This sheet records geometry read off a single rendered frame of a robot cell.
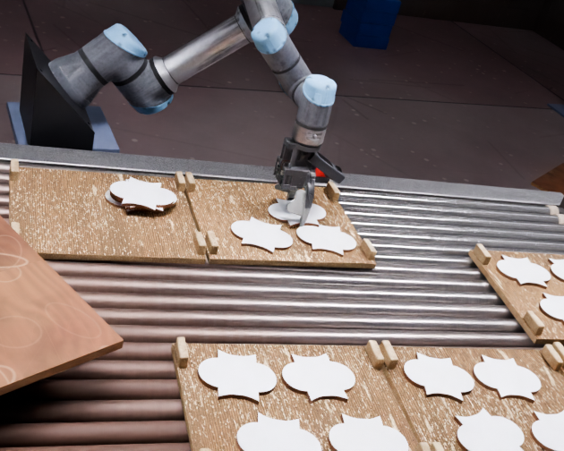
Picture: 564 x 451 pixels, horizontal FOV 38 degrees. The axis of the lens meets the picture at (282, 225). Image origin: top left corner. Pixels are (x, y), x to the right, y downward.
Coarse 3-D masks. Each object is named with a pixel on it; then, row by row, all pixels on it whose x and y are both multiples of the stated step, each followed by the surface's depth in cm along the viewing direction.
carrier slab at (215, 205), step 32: (192, 192) 202; (224, 192) 206; (256, 192) 210; (320, 192) 218; (224, 224) 193; (320, 224) 204; (352, 224) 208; (224, 256) 182; (256, 256) 185; (288, 256) 188; (320, 256) 191; (352, 256) 194
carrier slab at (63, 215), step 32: (32, 192) 185; (64, 192) 189; (96, 192) 192; (32, 224) 175; (64, 224) 178; (96, 224) 181; (128, 224) 184; (160, 224) 187; (192, 224) 190; (64, 256) 169; (96, 256) 171; (128, 256) 174; (160, 256) 176; (192, 256) 179
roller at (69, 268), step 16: (64, 272) 168; (80, 272) 169; (96, 272) 170; (112, 272) 171; (128, 272) 172; (144, 272) 173; (160, 272) 175; (176, 272) 176; (192, 272) 177; (208, 272) 178; (224, 272) 179; (240, 272) 181; (256, 272) 182; (272, 272) 184; (288, 272) 185; (304, 272) 187; (400, 288) 193; (416, 288) 195; (432, 288) 196; (448, 288) 197; (464, 288) 199; (480, 288) 200
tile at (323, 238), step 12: (300, 228) 198; (312, 228) 199; (324, 228) 201; (336, 228) 202; (300, 240) 195; (312, 240) 195; (324, 240) 196; (336, 240) 197; (348, 240) 199; (336, 252) 193
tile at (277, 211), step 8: (280, 200) 207; (288, 200) 208; (272, 208) 203; (280, 208) 203; (312, 208) 206; (320, 208) 207; (272, 216) 200; (280, 216) 200; (288, 216) 201; (296, 216) 202; (312, 216) 203; (320, 216) 204; (288, 224) 199; (296, 224) 199; (304, 224) 200; (312, 224) 200
